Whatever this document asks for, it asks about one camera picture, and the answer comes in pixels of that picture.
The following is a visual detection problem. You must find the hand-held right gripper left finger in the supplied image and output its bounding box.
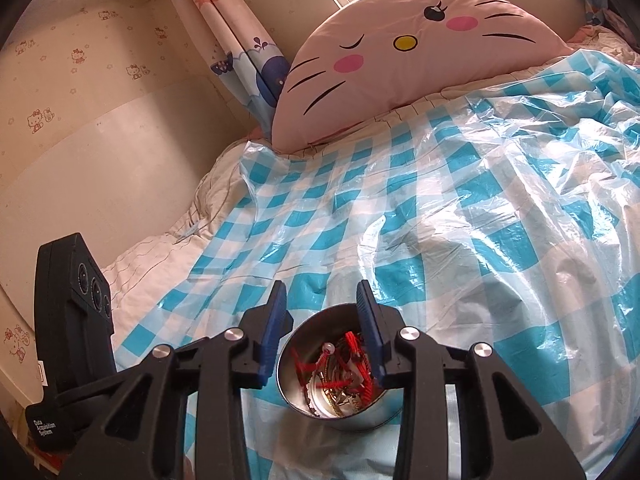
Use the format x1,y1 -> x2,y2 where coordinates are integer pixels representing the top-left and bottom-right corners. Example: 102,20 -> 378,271
57,281 -> 294,480

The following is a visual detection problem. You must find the blue checkered plastic sheet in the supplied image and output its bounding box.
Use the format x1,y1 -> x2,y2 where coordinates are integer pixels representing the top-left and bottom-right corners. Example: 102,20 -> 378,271
112,50 -> 640,480

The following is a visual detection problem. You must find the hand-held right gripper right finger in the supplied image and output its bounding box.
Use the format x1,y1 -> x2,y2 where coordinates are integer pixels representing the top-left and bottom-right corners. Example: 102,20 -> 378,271
355,280 -> 587,480

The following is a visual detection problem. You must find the gold chain necklace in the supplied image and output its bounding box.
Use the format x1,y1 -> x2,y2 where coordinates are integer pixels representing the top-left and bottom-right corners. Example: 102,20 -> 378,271
320,335 -> 375,416

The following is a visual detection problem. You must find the pink and blue whale curtain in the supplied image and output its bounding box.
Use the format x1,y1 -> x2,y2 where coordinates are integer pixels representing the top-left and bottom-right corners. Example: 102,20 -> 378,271
150,0 -> 293,133

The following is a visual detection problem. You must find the round metal tin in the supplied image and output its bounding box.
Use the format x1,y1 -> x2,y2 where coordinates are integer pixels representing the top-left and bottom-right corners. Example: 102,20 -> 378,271
276,304 -> 406,433

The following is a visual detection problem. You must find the red cord bracelet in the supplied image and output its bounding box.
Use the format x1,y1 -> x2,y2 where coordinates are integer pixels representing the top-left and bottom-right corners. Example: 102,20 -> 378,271
290,330 -> 381,401

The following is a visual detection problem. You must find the pink cat face pillow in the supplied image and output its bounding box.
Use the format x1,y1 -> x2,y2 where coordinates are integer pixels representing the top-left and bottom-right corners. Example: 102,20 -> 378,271
271,0 -> 576,153

